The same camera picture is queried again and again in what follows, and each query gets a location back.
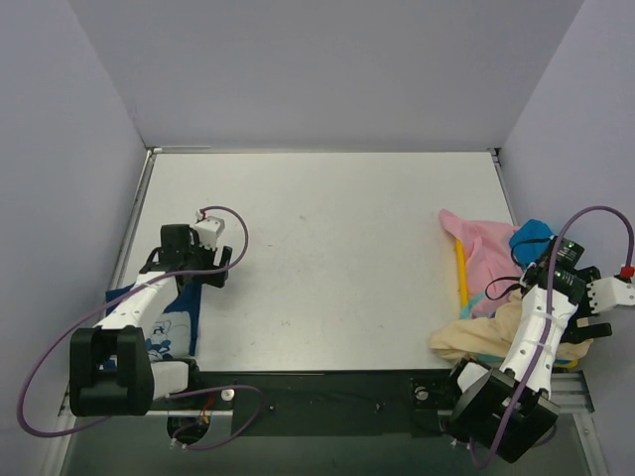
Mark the beige t shirt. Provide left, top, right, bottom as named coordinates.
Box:
left=429, top=293, right=593, bottom=362

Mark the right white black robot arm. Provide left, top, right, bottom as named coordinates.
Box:
left=443, top=238, right=600, bottom=463

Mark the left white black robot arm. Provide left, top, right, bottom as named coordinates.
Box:
left=69, top=217, right=232, bottom=417

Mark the bright blue t shirt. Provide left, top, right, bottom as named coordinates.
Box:
left=509, top=219, right=553, bottom=269

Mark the navy printed folded t shirt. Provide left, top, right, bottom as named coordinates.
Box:
left=98, top=278, right=202, bottom=362

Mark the pink t shirt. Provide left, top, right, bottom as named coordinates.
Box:
left=439, top=209, right=522, bottom=318

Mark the teal t shirt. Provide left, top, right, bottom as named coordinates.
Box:
left=459, top=293, right=485, bottom=319

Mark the yellow t shirt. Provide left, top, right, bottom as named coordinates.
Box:
left=454, top=239, right=469, bottom=307

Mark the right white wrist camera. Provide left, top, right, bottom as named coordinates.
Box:
left=586, top=275, right=635, bottom=314

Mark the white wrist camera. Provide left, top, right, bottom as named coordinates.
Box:
left=586, top=275, right=635, bottom=314
left=191, top=210, right=225, bottom=250

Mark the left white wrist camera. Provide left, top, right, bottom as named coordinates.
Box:
left=191, top=210, right=225, bottom=250

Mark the aluminium front rail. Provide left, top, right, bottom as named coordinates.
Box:
left=59, top=371, right=595, bottom=417

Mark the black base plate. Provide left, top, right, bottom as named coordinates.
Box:
left=152, top=369, right=459, bottom=437

